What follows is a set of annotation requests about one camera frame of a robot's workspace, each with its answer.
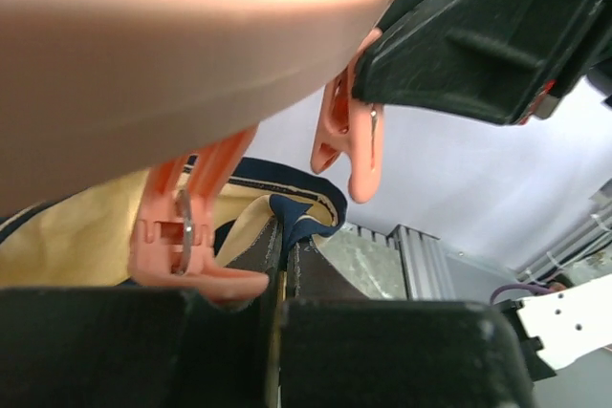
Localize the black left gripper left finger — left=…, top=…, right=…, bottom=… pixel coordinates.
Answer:
left=224, top=217, right=282, bottom=306

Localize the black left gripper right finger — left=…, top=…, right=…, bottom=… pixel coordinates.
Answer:
left=281, top=236, right=368, bottom=301

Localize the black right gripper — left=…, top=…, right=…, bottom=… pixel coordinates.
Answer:
left=352, top=0, right=611, bottom=125

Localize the beige underwear navy trim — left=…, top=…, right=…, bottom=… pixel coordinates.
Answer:
left=1, top=158, right=347, bottom=287

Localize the pink round clip hanger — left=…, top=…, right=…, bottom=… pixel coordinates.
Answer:
left=1, top=0, right=393, bottom=304

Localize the aluminium mounting rail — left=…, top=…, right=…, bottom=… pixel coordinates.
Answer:
left=330, top=183, right=611, bottom=302

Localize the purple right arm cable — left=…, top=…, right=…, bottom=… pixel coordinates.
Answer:
left=490, top=282, right=558, bottom=307

